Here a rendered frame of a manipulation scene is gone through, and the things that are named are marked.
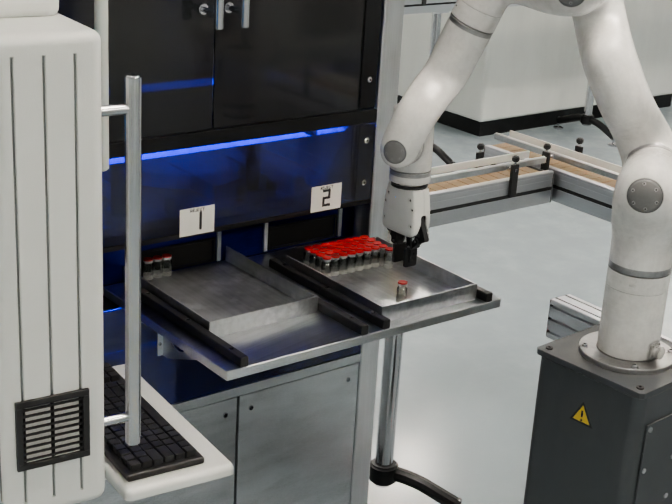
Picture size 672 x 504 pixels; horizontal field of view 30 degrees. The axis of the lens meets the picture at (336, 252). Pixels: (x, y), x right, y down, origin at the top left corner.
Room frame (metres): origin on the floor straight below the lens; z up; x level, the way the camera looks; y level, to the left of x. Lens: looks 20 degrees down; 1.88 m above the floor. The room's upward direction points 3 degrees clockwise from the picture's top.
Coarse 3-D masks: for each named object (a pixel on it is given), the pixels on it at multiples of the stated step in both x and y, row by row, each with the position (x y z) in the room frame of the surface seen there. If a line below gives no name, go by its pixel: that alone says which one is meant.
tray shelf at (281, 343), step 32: (256, 256) 2.67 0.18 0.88; (160, 320) 2.28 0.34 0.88; (288, 320) 2.31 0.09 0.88; (320, 320) 2.32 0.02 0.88; (416, 320) 2.35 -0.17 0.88; (448, 320) 2.40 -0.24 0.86; (192, 352) 2.15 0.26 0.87; (256, 352) 2.15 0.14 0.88; (288, 352) 2.16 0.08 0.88; (320, 352) 2.19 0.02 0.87
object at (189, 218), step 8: (192, 208) 2.48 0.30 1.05; (200, 208) 2.49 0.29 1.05; (208, 208) 2.50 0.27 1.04; (184, 216) 2.46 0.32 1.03; (192, 216) 2.48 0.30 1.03; (208, 216) 2.50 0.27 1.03; (184, 224) 2.46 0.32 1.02; (192, 224) 2.48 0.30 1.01; (208, 224) 2.50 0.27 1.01; (184, 232) 2.46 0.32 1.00; (192, 232) 2.48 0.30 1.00; (200, 232) 2.49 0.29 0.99
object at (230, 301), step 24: (216, 264) 2.60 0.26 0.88; (240, 264) 2.58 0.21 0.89; (144, 288) 2.40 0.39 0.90; (168, 288) 2.44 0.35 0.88; (192, 288) 2.45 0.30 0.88; (216, 288) 2.45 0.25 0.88; (240, 288) 2.46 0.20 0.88; (264, 288) 2.47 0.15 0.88; (288, 288) 2.44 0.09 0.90; (192, 312) 2.25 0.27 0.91; (216, 312) 2.33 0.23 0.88; (240, 312) 2.33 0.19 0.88; (264, 312) 2.28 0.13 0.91; (288, 312) 2.32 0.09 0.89; (312, 312) 2.36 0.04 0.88
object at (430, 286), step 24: (384, 240) 2.73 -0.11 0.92; (288, 264) 2.58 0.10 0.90; (432, 264) 2.60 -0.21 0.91; (336, 288) 2.45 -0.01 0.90; (360, 288) 2.50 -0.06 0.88; (384, 288) 2.51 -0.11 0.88; (408, 288) 2.52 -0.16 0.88; (432, 288) 2.53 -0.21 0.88; (456, 288) 2.45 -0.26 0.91; (384, 312) 2.33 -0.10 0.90; (408, 312) 2.37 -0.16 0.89
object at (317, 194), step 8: (336, 184) 2.71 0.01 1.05; (312, 192) 2.67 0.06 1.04; (320, 192) 2.69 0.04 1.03; (336, 192) 2.71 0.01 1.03; (312, 200) 2.67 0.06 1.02; (320, 200) 2.69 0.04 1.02; (328, 200) 2.70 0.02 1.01; (336, 200) 2.72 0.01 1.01; (312, 208) 2.67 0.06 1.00; (320, 208) 2.69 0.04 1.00; (328, 208) 2.70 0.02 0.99
